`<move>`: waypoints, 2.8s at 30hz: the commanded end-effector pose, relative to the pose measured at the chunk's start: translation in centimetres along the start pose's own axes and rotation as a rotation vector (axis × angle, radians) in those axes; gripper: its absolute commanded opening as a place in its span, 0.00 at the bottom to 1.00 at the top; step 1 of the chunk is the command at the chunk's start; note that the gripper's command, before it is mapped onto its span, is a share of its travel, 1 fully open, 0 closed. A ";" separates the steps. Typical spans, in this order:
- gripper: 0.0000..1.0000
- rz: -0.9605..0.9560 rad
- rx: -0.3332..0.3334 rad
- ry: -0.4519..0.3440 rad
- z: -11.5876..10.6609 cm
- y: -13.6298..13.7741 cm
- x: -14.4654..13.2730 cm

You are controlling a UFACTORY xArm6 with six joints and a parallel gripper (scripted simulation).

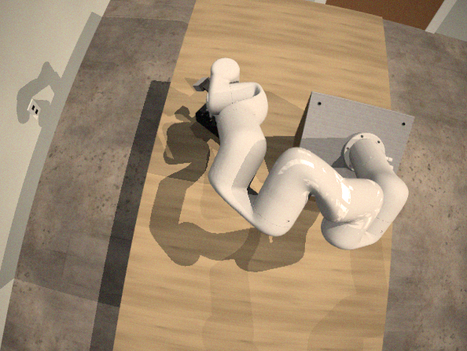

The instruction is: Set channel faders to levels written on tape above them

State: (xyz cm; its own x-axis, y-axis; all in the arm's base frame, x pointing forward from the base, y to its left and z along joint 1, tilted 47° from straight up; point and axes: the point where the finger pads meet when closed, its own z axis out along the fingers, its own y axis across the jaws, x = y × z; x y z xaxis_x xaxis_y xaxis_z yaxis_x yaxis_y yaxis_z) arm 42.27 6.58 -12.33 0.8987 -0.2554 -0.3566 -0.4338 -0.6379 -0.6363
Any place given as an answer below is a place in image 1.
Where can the black lighting desk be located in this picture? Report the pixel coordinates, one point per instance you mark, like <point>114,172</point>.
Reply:
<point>202,117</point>

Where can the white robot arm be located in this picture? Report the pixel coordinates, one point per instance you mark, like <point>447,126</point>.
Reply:
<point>297,173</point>

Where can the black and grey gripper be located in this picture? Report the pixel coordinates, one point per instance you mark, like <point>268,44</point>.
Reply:
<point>214,118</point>

